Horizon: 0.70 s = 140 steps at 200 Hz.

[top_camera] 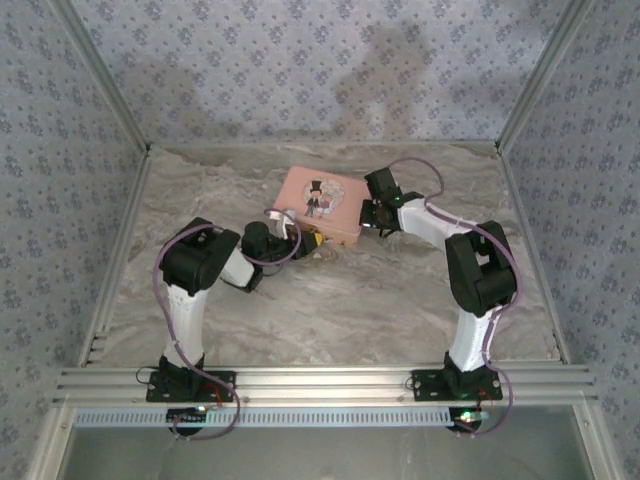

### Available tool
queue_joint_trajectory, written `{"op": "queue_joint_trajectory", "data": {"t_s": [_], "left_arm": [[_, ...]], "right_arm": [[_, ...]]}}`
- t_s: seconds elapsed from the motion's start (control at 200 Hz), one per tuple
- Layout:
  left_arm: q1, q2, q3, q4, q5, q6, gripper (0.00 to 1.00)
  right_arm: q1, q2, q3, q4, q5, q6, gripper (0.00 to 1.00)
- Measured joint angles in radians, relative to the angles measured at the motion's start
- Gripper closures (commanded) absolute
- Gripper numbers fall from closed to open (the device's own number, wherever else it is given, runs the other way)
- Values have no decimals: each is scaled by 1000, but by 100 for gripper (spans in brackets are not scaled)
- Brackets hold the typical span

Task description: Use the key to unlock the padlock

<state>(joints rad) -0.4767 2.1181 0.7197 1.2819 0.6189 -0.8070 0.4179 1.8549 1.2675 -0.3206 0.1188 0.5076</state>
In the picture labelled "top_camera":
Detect aluminium frame cross rail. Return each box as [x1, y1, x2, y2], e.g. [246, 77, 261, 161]
[51, 364, 599, 407]

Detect perforated grey cable duct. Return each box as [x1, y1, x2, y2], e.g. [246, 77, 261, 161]
[73, 405, 492, 429]

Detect small black controller board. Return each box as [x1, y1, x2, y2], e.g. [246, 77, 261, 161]
[448, 406, 490, 432]
[166, 406, 210, 427]

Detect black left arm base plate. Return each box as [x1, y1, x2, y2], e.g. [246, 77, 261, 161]
[145, 369, 238, 404]

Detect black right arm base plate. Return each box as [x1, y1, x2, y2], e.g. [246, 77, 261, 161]
[410, 368, 503, 403]

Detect aluminium frame post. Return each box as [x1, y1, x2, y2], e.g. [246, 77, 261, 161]
[493, 0, 597, 154]
[48, 0, 153, 154]

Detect aluminium frame side rail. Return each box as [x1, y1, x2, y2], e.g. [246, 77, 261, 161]
[496, 143, 572, 365]
[78, 143, 153, 367]

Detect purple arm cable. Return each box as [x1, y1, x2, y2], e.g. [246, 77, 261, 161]
[386, 156, 524, 440]
[153, 213, 303, 444]

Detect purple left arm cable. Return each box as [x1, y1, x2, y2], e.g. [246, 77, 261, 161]
[153, 213, 303, 444]

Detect pink wedding cartoon box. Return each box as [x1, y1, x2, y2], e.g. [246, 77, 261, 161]
[271, 165, 371, 252]

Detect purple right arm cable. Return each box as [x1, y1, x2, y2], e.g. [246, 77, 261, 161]
[386, 156, 524, 440]

